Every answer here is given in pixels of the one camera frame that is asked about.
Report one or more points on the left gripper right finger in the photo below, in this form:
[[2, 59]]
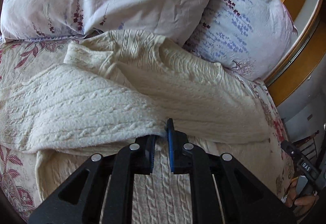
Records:
[[222, 189]]

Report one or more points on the person's right hand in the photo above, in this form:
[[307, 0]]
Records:
[[292, 198]]

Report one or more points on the floral quilted bedspread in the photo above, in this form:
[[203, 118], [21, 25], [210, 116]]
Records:
[[161, 197]]

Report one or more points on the cream cable-knit sweater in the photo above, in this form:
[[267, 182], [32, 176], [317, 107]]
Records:
[[113, 89]]

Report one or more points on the wooden bed headboard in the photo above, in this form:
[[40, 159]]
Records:
[[305, 54]]

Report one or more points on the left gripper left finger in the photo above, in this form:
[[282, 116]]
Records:
[[101, 189]]

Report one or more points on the right lavender print pillow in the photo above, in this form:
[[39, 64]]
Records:
[[249, 37]]

